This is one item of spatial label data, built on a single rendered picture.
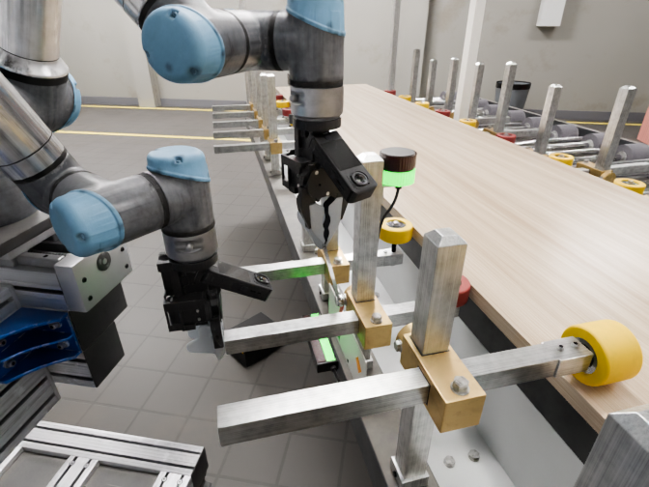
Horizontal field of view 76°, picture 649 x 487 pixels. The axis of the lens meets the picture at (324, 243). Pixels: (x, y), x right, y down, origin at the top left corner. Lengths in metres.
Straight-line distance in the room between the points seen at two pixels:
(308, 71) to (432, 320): 0.35
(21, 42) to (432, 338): 0.76
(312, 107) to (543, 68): 6.88
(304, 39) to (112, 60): 8.10
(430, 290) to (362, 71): 6.72
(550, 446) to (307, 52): 0.66
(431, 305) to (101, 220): 0.38
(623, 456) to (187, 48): 0.48
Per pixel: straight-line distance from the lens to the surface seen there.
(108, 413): 1.91
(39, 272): 0.80
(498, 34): 7.21
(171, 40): 0.49
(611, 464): 0.33
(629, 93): 1.75
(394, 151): 0.69
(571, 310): 0.82
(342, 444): 1.64
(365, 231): 0.70
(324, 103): 0.59
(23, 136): 0.61
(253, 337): 0.73
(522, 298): 0.81
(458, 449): 0.90
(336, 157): 0.59
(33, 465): 1.58
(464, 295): 0.79
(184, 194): 0.57
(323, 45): 0.58
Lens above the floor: 1.33
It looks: 28 degrees down
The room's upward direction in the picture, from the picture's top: straight up
